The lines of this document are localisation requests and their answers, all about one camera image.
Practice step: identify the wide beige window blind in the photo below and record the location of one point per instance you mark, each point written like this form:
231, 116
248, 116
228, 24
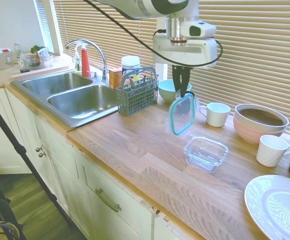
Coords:
260, 62

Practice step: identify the beige blind behind sink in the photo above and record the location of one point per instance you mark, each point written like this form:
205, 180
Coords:
110, 37

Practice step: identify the small white window blind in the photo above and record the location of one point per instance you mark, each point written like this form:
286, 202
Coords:
43, 25

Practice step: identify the square glass food container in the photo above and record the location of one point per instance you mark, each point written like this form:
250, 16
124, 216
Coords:
205, 155

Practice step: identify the wide white mug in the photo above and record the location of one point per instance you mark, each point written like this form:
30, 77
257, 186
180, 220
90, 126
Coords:
217, 115

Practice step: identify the round metal cabinet knob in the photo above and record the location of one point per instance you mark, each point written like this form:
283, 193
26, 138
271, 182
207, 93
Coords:
42, 154
39, 149

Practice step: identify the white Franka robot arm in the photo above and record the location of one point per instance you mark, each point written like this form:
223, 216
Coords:
145, 7

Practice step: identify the tall white cup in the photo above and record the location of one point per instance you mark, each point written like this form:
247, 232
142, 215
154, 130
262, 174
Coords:
270, 152

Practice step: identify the white dinner plate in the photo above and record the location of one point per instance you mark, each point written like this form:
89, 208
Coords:
272, 207

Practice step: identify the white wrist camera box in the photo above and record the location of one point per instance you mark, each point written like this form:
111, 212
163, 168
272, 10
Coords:
200, 28

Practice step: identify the metal cutlery piece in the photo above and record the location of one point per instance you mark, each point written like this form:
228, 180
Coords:
132, 83
145, 80
154, 76

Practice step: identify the grey bowl brown inside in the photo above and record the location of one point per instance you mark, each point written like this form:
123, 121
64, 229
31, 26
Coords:
260, 113

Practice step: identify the green herbs in plastic box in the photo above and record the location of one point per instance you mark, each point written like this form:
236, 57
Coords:
38, 53

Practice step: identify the clear lid with teal seal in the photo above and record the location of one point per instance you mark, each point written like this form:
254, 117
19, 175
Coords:
182, 115

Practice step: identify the small clear bottle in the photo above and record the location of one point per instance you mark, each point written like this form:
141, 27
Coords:
77, 65

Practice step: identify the red spray bottle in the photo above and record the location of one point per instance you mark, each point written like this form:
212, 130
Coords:
85, 65

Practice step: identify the black camera tripod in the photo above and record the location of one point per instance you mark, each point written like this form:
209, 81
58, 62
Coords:
20, 149

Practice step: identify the white wipes canister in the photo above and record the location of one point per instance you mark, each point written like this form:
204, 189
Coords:
130, 66

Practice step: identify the long wooden board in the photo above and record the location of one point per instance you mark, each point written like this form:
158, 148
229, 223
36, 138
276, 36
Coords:
40, 71

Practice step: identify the grey plastic cutlery basket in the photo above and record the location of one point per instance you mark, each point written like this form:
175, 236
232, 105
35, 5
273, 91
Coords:
137, 102

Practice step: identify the mint green bowl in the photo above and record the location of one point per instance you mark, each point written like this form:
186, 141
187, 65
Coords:
166, 91

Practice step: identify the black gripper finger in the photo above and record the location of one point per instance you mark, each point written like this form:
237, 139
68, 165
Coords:
177, 80
186, 80

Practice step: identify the white kitchen cabinet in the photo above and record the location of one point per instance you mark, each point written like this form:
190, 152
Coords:
60, 162

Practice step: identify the orange cardboard box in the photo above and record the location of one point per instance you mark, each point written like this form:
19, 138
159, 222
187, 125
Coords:
115, 78

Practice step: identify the stainless steel sink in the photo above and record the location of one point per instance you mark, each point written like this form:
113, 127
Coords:
72, 105

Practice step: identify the chrome faucet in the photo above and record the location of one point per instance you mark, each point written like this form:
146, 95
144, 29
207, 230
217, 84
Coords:
98, 50

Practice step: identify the pink bowl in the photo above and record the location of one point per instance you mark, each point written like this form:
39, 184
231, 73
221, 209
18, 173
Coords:
250, 136

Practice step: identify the sink soap pump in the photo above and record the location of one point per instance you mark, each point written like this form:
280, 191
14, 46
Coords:
95, 75

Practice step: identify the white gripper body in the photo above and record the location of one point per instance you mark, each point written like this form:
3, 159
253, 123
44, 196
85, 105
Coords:
185, 56

